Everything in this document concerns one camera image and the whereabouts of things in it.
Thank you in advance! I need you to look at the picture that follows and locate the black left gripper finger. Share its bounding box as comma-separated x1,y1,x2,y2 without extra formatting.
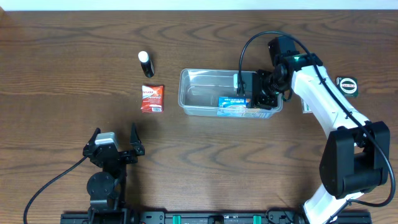
88,128,101,145
129,123,142,149

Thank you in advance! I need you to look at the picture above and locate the blue Cool Fever box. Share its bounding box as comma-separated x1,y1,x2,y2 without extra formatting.
217,96,272,119

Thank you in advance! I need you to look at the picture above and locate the white Panadol box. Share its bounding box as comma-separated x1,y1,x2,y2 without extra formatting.
301,99,312,114

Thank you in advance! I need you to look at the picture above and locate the clear plastic container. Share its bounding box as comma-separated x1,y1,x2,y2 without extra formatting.
178,68,283,116

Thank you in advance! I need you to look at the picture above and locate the green Zam-Buk tin box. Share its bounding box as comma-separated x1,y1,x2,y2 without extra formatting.
336,77,359,98

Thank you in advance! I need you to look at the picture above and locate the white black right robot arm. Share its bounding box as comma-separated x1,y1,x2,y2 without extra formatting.
251,31,396,223

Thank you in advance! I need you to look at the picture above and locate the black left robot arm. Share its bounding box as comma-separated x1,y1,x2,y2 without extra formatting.
83,124,145,215

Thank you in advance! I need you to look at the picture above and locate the red Panadol ActiFast packet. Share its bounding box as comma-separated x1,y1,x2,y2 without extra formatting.
141,85,164,113

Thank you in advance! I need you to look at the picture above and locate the dark syrup bottle white cap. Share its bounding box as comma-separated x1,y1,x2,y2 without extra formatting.
138,51,154,78

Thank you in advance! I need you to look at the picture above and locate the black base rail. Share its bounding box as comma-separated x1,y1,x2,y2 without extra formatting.
60,210,373,224

